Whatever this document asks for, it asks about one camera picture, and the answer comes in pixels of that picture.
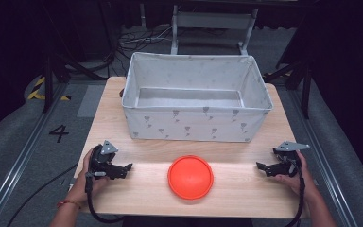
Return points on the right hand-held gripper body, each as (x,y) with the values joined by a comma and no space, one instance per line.
(286,159)

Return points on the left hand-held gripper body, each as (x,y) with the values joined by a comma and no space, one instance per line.
(102,162)

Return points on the orange round disc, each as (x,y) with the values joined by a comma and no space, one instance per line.
(190,177)

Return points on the white fabric storage box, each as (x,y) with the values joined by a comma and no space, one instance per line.
(195,97)

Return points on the person's right hand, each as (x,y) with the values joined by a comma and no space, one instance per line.
(297,179)

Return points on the person's left hand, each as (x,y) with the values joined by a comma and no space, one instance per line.
(86,179)

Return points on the black tripod stand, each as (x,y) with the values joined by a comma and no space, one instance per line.
(299,78)
(56,75)

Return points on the yellow black hazard tape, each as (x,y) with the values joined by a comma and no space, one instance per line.
(42,91)

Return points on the grey metal stand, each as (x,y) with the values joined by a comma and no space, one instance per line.
(213,26)

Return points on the metal floor rail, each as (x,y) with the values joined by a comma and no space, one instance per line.
(15,164)
(323,164)

